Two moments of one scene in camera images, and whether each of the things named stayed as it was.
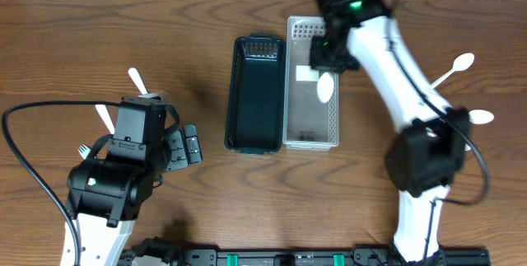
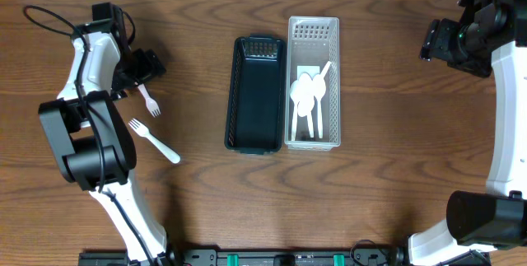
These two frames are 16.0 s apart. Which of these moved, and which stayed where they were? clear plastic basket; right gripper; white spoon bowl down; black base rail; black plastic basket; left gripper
Moved: white spoon bowl down; right gripper; left gripper
Stayed: clear plastic basket; black base rail; black plastic basket
